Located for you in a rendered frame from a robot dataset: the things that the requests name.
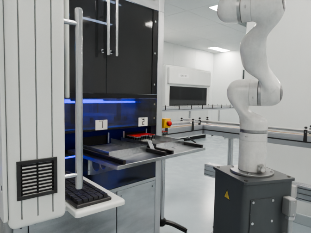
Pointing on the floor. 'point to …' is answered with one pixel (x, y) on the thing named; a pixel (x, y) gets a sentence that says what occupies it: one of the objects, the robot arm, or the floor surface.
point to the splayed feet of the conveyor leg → (173, 225)
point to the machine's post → (157, 130)
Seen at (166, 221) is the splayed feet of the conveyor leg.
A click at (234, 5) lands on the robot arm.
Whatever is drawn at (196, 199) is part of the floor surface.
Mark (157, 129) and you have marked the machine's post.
